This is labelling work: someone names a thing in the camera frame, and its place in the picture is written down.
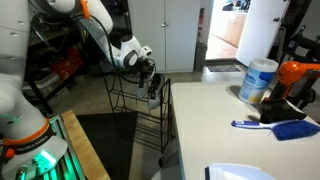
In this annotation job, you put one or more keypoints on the grey sneaker with white sole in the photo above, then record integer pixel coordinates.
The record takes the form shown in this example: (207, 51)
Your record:
(156, 93)

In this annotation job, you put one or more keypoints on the white folding table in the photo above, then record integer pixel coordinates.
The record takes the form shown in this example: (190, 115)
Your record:
(233, 150)

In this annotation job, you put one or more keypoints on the grey trash bin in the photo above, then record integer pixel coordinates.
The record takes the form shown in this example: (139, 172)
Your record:
(200, 55)

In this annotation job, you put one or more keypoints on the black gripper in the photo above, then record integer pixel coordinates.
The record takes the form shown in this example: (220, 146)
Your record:
(146, 68)

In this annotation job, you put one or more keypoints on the black floor mat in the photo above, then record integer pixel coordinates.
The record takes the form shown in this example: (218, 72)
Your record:
(100, 140)

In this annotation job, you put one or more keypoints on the red bag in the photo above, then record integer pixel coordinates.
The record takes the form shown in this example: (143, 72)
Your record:
(66, 63)

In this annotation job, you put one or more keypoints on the red fire extinguisher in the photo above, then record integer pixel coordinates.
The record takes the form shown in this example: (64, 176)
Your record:
(201, 18)

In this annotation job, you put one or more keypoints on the white wipes canister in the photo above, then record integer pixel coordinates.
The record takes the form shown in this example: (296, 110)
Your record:
(256, 83)

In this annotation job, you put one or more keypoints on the grey door mat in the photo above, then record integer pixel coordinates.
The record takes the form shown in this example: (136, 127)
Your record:
(223, 68)

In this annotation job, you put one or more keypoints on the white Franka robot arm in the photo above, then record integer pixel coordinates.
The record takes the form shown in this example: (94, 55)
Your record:
(16, 110)

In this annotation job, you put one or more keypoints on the white open door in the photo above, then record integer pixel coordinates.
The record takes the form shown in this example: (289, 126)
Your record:
(260, 30)

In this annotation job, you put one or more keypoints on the wooden base board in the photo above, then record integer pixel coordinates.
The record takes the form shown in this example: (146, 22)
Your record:
(83, 146)

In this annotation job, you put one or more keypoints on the blue hand brush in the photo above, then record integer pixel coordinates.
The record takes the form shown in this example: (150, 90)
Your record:
(293, 129)

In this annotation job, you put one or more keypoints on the aluminium frame with green light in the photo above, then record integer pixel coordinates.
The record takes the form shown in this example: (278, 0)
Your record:
(66, 163)

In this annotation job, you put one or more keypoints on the orange power tool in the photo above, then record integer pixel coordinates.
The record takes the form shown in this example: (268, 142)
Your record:
(293, 71)

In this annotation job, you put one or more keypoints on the white two-door cabinet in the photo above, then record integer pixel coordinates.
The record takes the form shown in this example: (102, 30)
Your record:
(173, 40)

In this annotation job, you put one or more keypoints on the cluttered metal shelving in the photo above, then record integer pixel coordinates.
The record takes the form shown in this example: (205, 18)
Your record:
(53, 40)

